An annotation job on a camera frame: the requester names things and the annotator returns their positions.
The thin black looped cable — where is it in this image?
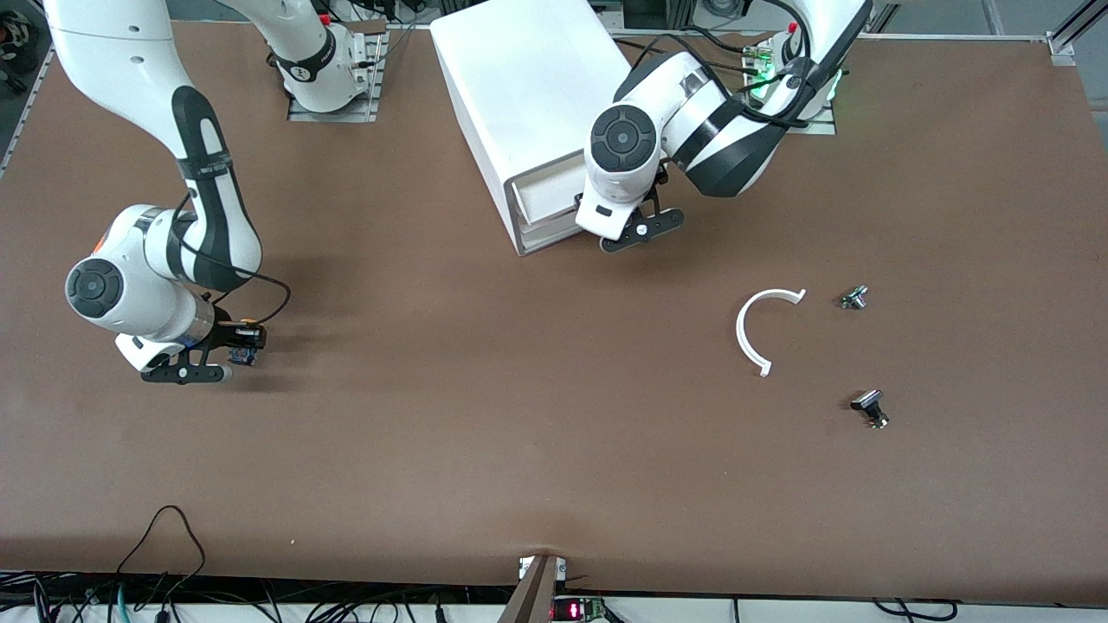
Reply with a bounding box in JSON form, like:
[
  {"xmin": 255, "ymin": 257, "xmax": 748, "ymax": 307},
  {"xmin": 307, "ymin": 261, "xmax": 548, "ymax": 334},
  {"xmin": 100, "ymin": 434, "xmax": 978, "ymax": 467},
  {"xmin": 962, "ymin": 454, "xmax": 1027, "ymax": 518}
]
[{"xmin": 115, "ymin": 505, "xmax": 207, "ymax": 598}]

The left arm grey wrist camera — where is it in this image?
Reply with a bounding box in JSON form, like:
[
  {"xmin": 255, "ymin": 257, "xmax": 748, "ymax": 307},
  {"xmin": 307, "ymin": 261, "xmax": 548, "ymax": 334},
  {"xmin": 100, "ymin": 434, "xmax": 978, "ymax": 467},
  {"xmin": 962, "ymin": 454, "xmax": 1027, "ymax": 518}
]
[{"xmin": 600, "ymin": 186, "xmax": 685, "ymax": 254}]

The yellow push button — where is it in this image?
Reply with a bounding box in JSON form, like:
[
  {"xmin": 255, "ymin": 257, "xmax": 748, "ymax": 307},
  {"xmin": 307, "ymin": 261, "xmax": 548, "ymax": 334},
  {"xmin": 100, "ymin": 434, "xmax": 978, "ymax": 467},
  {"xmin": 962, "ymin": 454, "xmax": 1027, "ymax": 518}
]
[{"xmin": 227, "ymin": 318, "xmax": 262, "ymax": 367}]

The red digit display module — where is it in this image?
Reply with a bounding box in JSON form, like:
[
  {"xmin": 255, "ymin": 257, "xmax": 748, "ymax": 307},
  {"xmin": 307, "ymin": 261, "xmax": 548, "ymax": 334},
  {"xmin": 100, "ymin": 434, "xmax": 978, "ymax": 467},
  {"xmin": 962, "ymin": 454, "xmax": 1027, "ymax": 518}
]
[{"xmin": 552, "ymin": 595, "xmax": 609, "ymax": 622}]

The white curved plastic piece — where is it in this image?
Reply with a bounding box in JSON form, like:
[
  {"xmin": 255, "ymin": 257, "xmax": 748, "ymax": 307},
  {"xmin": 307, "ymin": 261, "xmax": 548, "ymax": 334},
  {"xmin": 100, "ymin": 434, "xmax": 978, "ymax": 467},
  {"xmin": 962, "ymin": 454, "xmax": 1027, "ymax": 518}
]
[{"xmin": 736, "ymin": 288, "xmax": 808, "ymax": 378}]

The tangled cable bundle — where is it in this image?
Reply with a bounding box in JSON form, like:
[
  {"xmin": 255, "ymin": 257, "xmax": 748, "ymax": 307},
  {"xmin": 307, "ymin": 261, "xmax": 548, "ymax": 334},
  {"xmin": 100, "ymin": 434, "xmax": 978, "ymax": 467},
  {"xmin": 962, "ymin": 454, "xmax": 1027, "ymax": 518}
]
[{"xmin": 0, "ymin": 571, "xmax": 486, "ymax": 623}]

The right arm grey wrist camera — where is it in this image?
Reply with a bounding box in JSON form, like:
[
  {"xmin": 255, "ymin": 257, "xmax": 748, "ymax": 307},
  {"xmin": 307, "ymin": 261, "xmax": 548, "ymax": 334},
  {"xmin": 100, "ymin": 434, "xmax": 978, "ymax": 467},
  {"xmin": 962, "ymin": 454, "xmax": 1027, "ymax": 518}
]
[{"xmin": 141, "ymin": 344, "xmax": 233, "ymax": 385}]

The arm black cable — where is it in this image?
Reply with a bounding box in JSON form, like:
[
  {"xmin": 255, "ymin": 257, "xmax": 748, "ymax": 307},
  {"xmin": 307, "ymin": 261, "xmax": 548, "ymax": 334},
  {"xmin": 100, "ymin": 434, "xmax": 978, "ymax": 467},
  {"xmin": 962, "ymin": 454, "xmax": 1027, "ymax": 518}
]
[
  {"xmin": 177, "ymin": 195, "xmax": 292, "ymax": 326},
  {"xmin": 636, "ymin": 0, "xmax": 816, "ymax": 131}
]

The small metal bolt lower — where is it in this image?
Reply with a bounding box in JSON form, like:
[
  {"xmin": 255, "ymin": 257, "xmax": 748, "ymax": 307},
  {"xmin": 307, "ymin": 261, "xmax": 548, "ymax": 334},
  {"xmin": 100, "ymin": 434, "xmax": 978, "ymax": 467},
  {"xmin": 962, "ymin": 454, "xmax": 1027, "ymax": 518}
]
[{"xmin": 849, "ymin": 389, "xmax": 891, "ymax": 431}]

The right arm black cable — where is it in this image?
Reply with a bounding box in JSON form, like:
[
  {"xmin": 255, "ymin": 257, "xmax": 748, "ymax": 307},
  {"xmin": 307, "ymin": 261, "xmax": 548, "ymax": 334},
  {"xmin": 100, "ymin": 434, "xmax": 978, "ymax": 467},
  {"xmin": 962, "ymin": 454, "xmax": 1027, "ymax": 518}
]
[{"xmin": 177, "ymin": 195, "xmax": 292, "ymax": 326}]

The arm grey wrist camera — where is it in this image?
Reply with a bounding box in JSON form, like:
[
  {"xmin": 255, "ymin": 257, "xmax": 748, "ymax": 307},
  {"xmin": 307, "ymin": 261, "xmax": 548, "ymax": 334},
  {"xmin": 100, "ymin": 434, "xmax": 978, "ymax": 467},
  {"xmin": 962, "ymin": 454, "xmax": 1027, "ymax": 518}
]
[
  {"xmin": 141, "ymin": 344, "xmax": 233, "ymax": 385},
  {"xmin": 600, "ymin": 186, "xmax": 685, "ymax": 254}
]

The aluminium frame profile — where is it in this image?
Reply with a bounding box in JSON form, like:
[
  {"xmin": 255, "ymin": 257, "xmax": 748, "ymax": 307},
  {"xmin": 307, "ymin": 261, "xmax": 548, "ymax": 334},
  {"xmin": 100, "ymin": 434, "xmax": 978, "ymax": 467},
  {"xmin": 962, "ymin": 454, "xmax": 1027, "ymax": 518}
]
[{"xmin": 1043, "ymin": 0, "xmax": 1108, "ymax": 68}]

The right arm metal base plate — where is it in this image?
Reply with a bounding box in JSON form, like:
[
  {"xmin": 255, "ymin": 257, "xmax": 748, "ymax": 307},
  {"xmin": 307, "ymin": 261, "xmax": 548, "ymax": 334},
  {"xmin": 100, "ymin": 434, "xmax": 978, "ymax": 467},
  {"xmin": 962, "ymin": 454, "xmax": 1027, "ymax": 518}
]
[{"xmin": 287, "ymin": 22, "xmax": 383, "ymax": 123}]

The wooden post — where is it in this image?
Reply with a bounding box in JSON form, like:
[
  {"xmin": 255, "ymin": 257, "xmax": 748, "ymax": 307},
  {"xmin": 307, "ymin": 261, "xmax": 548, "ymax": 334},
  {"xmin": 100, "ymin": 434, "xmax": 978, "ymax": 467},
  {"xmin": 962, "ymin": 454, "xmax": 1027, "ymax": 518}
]
[{"xmin": 498, "ymin": 554, "xmax": 559, "ymax": 623}]

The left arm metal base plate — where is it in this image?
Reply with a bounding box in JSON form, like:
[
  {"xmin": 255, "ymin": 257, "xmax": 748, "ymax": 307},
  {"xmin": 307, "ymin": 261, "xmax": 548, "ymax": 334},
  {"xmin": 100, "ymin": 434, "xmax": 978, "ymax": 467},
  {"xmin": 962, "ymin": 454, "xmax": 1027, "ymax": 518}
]
[{"xmin": 746, "ymin": 35, "xmax": 838, "ymax": 136}]

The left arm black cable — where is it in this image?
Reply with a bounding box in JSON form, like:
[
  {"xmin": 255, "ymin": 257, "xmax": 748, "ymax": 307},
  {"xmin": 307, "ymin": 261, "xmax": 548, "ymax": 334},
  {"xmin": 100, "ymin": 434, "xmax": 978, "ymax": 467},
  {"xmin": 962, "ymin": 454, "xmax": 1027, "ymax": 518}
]
[{"xmin": 636, "ymin": 0, "xmax": 816, "ymax": 131}]

